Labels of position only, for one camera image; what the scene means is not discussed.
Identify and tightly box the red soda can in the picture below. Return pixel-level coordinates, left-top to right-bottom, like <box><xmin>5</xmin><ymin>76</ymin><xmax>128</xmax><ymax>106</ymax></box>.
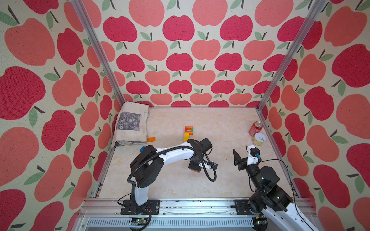
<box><xmin>249</xmin><ymin>121</ymin><xmax>263</xmax><ymax>136</ymax></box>

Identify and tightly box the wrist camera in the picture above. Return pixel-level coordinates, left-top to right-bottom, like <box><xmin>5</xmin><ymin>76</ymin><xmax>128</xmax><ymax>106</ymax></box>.
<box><xmin>246</xmin><ymin>145</ymin><xmax>261</xmax><ymax>166</ymax></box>
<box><xmin>205</xmin><ymin>162</ymin><xmax>218</xmax><ymax>170</ymax></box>

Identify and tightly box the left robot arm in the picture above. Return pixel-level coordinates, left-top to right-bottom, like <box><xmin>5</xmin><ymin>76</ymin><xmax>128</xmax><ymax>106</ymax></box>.
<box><xmin>119</xmin><ymin>138</ymin><xmax>218</xmax><ymax>215</ymax></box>

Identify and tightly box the right frame post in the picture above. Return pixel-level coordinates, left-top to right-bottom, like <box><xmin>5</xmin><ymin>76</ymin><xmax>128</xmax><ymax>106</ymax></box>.
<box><xmin>256</xmin><ymin>0</ymin><xmax>329</xmax><ymax>113</ymax></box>

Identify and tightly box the frame post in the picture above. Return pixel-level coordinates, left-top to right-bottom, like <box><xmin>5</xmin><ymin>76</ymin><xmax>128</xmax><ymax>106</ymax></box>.
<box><xmin>71</xmin><ymin>0</ymin><xmax>125</xmax><ymax>106</ymax></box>
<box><xmin>256</xmin><ymin>0</ymin><xmax>329</xmax><ymax>113</ymax></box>

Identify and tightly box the left frame post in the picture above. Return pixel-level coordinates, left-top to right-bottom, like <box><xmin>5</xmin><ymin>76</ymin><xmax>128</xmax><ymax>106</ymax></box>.
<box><xmin>71</xmin><ymin>0</ymin><xmax>125</xmax><ymax>106</ymax></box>

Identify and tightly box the folded beige towel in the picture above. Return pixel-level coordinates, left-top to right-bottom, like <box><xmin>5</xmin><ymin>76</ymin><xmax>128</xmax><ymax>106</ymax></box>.
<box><xmin>112</xmin><ymin>102</ymin><xmax>149</xmax><ymax>148</ymax></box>

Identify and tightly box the yellow tin can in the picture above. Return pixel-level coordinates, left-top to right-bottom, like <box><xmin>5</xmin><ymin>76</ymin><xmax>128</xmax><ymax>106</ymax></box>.
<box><xmin>252</xmin><ymin>132</ymin><xmax>266</xmax><ymax>146</ymax></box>

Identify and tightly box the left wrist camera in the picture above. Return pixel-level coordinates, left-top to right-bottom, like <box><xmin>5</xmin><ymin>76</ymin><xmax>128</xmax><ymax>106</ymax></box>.
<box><xmin>205</xmin><ymin>162</ymin><xmax>218</xmax><ymax>170</ymax></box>

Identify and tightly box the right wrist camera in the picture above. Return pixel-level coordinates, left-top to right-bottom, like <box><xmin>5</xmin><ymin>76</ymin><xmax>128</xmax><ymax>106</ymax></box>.
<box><xmin>246</xmin><ymin>145</ymin><xmax>261</xmax><ymax>166</ymax></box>

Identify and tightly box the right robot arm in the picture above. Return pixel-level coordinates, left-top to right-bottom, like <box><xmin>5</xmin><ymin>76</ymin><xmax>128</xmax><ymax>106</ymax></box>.
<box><xmin>232</xmin><ymin>147</ymin><xmax>318</xmax><ymax>231</ymax></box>

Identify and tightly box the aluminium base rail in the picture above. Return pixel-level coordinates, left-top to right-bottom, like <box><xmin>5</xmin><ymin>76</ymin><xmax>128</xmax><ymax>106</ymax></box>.
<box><xmin>71</xmin><ymin>198</ymin><xmax>323</xmax><ymax>231</ymax></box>

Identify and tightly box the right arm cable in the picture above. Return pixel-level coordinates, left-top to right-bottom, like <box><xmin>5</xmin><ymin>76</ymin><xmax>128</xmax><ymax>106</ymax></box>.
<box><xmin>248</xmin><ymin>158</ymin><xmax>316</xmax><ymax>231</ymax></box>

